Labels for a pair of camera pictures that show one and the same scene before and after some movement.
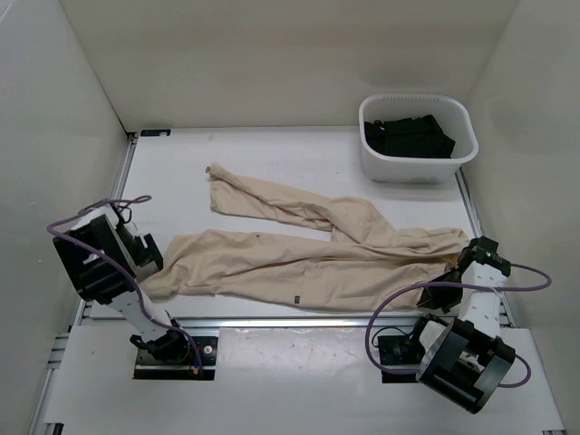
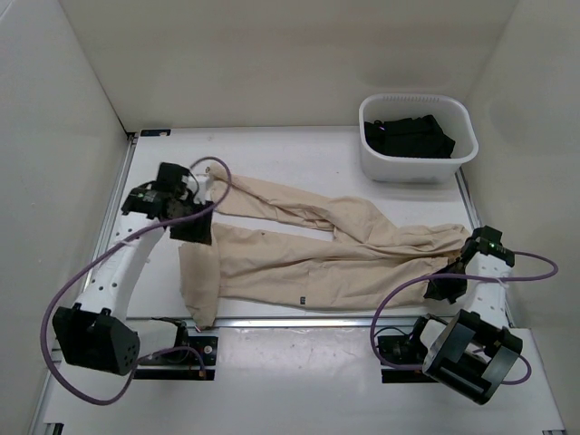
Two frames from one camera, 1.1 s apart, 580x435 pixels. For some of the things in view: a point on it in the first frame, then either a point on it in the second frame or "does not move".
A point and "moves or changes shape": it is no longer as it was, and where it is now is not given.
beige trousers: [368, 263] moves or changes shape
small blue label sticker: [155, 132] does not move
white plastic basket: [415, 138] does not move
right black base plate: [400, 351] does not move
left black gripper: [147, 255] to [199, 233]
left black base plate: [148, 367] does not move
